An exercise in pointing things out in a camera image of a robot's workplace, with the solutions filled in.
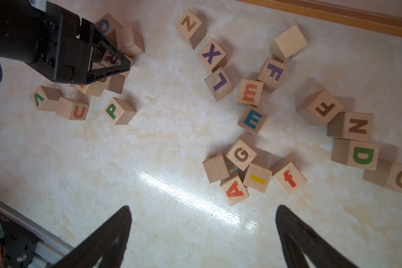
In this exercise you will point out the wooden block brown n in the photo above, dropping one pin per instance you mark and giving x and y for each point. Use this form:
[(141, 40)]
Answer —
[(352, 126), (191, 29)]

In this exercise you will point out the wooden block purple X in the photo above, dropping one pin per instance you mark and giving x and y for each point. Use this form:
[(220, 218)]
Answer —
[(212, 56)]

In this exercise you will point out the plain wooden block upper left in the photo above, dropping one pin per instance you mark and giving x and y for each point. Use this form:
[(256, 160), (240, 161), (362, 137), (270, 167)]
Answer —
[(130, 41)]

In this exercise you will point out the wooden block yellow I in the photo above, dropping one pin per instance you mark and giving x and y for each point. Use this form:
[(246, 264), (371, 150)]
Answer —
[(257, 176)]

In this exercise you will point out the wooden block orange m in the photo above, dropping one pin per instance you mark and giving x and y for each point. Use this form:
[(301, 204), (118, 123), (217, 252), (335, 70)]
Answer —
[(250, 92)]

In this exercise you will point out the wooden block orange U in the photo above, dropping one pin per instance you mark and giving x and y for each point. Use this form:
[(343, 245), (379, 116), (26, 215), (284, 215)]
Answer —
[(72, 109)]

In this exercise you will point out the wooden block purple R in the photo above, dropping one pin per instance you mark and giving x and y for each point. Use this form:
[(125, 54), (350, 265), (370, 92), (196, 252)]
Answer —
[(109, 60)]

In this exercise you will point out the wooden block brown G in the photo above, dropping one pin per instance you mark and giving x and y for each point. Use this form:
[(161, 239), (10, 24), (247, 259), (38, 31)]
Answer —
[(241, 154)]

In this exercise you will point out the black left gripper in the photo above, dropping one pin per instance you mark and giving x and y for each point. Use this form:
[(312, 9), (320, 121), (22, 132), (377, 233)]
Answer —
[(56, 42)]

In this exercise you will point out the wooden two-tier shelf rack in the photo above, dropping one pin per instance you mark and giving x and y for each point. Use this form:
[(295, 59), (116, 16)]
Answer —
[(366, 20)]

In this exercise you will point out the wooden block red A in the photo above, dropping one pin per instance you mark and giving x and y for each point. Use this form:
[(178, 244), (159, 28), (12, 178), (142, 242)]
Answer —
[(233, 189)]

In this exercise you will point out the wooden block blue letter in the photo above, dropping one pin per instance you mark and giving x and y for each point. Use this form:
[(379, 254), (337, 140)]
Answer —
[(108, 25)]

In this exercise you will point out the wooden block brown D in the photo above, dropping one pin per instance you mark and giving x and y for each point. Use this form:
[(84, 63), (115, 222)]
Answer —
[(388, 175)]

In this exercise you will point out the wooden block red f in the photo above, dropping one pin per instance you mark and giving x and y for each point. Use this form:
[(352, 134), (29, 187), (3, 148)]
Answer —
[(288, 177)]

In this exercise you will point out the wooden block purple F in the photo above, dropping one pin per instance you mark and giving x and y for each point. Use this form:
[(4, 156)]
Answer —
[(272, 74)]

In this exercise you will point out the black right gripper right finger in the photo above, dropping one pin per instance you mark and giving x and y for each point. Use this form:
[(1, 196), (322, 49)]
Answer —
[(299, 241)]

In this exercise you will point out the wooden block pile under gripper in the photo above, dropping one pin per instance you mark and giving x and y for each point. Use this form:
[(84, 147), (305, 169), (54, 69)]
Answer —
[(114, 84)]

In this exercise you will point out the wooden block green P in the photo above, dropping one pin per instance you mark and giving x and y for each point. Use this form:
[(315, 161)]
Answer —
[(119, 111)]

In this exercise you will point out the wooden block brown N top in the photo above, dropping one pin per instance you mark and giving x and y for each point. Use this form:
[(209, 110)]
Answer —
[(191, 29)]

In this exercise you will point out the wooden block teal E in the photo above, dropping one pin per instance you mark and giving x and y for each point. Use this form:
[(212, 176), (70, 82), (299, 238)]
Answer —
[(252, 120)]

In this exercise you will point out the wooden block purple L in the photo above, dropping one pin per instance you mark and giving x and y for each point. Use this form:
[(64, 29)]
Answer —
[(219, 83)]

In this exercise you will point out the aluminium front rail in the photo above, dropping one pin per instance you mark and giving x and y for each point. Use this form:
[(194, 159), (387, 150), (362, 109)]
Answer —
[(25, 244)]

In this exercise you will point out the wooden block brown F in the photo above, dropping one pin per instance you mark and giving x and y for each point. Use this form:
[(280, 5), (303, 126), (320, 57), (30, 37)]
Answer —
[(320, 108)]

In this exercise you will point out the wooden block green D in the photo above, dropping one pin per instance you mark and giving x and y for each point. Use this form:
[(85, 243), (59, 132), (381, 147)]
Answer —
[(357, 154)]

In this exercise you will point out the plain wooden block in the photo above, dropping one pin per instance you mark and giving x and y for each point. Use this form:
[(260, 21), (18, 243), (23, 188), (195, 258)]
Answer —
[(288, 44), (216, 168), (130, 41)]

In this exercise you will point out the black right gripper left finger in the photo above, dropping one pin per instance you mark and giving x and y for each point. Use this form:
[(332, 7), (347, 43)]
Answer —
[(105, 247)]

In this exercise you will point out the wooden block green V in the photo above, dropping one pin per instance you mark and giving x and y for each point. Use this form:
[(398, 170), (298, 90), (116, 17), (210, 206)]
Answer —
[(46, 98)]

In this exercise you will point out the plain wooden block lower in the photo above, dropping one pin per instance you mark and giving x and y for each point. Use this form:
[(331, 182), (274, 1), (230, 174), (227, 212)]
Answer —
[(216, 168)]

